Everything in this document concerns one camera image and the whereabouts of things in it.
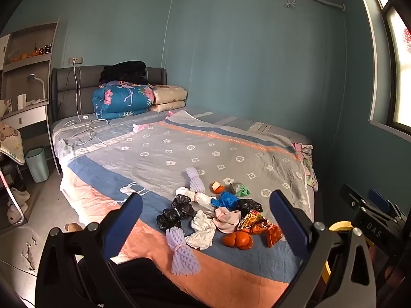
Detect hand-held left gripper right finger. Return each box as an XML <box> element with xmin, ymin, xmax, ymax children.
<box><xmin>269</xmin><ymin>189</ymin><xmax>376</xmax><ymax>308</ymax></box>

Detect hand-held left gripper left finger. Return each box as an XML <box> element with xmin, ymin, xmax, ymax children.
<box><xmin>35</xmin><ymin>192</ymin><xmax>143</xmax><ymax>308</ymax></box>

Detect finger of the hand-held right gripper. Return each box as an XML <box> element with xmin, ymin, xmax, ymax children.
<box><xmin>368</xmin><ymin>188</ymin><xmax>406</xmax><ymax>220</ymax></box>
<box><xmin>340</xmin><ymin>184</ymin><xmax>366</xmax><ymax>210</ymax></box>

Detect orange plastic wrapper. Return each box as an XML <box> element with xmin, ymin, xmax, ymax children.
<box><xmin>252</xmin><ymin>224</ymin><xmax>283</xmax><ymax>248</ymax></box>

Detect colourful snack wrapper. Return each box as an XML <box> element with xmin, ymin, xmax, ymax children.
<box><xmin>238</xmin><ymin>210</ymin><xmax>272</xmax><ymax>232</ymax></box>

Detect black plastic bag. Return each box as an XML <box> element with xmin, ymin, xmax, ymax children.
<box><xmin>156</xmin><ymin>208</ymin><xmax>181</xmax><ymax>232</ymax></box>
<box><xmin>237</xmin><ymin>198</ymin><xmax>263</xmax><ymax>217</ymax></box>
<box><xmin>171</xmin><ymin>194</ymin><xmax>196</xmax><ymax>219</ymax></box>

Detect large orange peel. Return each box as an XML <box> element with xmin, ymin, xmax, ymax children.
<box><xmin>222</xmin><ymin>232</ymin><xmax>253</xmax><ymax>250</ymax></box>

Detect purple foam fruit net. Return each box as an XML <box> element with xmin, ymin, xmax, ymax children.
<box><xmin>186</xmin><ymin>167</ymin><xmax>206</xmax><ymax>193</ymax></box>
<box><xmin>165</xmin><ymin>227</ymin><xmax>202</xmax><ymax>276</ymax></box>

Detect green foil packet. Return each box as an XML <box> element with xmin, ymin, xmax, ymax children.
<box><xmin>229</xmin><ymin>182</ymin><xmax>250</xmax><ymax>197</ymax></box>

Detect blue plastic bag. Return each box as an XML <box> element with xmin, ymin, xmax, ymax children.
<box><xmin>211</xmin><ymin>191</ymin><xmax>240</xmax><ymax>209</ymax></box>

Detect white tissue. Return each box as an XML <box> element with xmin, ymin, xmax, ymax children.
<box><xmin>185</xmin><ymin>210</ymin><xmax>216</xmax><ymax>251</ymax></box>

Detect pink patterned cloth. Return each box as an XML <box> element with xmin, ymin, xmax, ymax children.
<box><xmin>291</xmin><ymin>141</ymin><xmax>318</xmax><ymax>190</ymax></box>

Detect person's dark clothed leg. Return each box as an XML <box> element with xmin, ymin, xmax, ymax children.
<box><xmin>75</xmin><ymin>255</ymin><xmax>209</xmax><ymax>308</ymax></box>

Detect bed with patterned blanket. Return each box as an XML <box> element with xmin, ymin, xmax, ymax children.
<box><xmin>53</xmin><ymin>109</ymin><xmax>318</xmax><ymax>308</ymax></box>

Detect striped bed sheet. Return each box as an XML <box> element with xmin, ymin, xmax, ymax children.
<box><xmin>189</xmin><ymin>112</ymin><xmax>312</xmax><ymax>145</ymax></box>

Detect light green waste bin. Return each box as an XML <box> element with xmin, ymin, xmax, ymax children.
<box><xmin>25</xmin><ymin>147</ymin><xmax>50</xmax><ymax>183</ymax></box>

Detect white slippers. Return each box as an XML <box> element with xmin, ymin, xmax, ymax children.
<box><xmin>7</xmin><ymin>189</ymin><xmax>31</xmax><ymax>223</ymax></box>

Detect window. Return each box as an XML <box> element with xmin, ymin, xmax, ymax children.
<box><xmin>369</xmin><ymin>0</ymin><xmax>411</xmax><ymax>135</ymax></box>

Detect blue floral folded quilt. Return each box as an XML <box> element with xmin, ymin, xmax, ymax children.
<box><xmin>92</xmin><ymin>82</ymin><xmax>155</xmax><ymax>120</ymax></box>

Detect beige folded quilt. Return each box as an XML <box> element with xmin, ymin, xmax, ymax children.
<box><xmin>150</xmin><ymin>84</ymin><xmax>188</xmax><ymax>113</ymax></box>

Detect cartoon chair cushion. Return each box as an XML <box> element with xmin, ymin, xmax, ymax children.
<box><xmin>0</xmin><ymin>120</ymin><xmax>25</xmax><ymax>166</ymax></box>

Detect white desk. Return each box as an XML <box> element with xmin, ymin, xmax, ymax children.
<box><xmin>0</xmin><ymin>99</ymin><xmax>61</xmax><ymax>175</ymax></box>

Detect black clothing pile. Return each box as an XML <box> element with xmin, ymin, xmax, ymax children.
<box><xmin>99</xmin><ymin>61</ymin><xmax>150</xmax><ymax>85</ymax></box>

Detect desk lamp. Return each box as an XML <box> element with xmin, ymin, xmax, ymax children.
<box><xmin>26</xmin><ymin>74</ymin><xmax>45</xmax><ymax>100</ymax></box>

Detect orange shelf ornaments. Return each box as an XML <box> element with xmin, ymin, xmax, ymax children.
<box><xmin>11</xmin><ymin>50</ymin><xmax>37</xmax><ymax>62</ymax></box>

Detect air conditioner pipe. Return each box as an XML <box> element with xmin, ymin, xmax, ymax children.
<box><xmin>286</xmin><ymin>0</ymin><xmax>345</xmax><ymax>11</ymax></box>

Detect white hanging cable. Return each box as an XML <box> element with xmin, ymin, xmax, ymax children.
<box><xmin>73</xmin><ymin>59</ymin><xmax>81</xmax><ymax>121</ymax></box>

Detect wall shelf unit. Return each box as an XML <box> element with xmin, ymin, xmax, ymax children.
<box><xmin>0</xmin><ymin>22</ymin><xmax>58</xmax><ymax>103</ymax></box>

